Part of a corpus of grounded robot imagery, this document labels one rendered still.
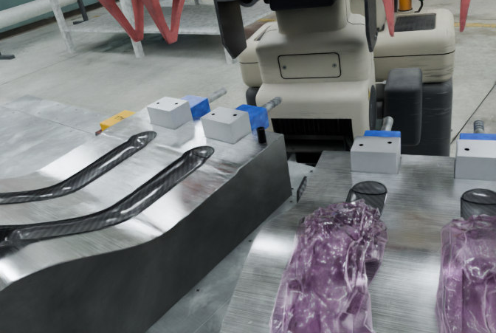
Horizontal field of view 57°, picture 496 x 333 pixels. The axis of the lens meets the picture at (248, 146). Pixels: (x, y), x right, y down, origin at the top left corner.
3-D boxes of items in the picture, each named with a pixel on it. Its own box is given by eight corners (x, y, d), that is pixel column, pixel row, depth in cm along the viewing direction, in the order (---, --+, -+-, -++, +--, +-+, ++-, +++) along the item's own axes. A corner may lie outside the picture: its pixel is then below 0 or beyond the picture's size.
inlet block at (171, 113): (215, 103, 75) (209, 72, 72) (239, 108, 72) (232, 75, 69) (156, 139, 66) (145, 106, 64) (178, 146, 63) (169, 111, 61)
